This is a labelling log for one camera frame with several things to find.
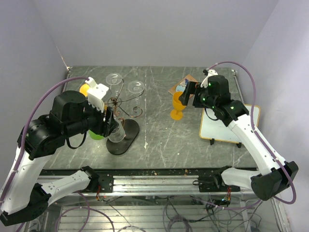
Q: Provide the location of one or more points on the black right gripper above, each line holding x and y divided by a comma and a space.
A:
193, 88

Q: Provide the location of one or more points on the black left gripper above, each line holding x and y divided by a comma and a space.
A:
103, 128

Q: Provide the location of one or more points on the clear wine glass front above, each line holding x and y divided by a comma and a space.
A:
118, 136

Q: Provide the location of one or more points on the clear wine glass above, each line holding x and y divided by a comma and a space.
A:
136, 87
115, 82
118, 136

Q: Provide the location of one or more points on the orange plastic wine glass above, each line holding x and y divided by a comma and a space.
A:
177, 112

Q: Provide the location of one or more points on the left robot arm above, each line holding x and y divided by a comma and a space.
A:
71, 114

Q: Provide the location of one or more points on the metal wine glass rack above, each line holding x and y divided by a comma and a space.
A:
129, 123

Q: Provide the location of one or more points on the green plastic wine glass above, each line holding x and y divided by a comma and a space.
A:
95, 136

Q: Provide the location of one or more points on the clear wine glass back left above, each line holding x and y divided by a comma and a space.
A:
115, 82

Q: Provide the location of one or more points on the clear wine glass back right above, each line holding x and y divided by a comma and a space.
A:
136, 87

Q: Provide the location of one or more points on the orange wine glass far left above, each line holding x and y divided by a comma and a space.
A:
83, 89

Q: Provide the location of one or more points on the wooden picture coaster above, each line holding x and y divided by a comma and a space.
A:
180, 86

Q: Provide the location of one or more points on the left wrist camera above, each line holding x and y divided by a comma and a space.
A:
96, 94

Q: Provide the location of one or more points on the aluminium rail front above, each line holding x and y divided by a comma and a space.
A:
138, 182

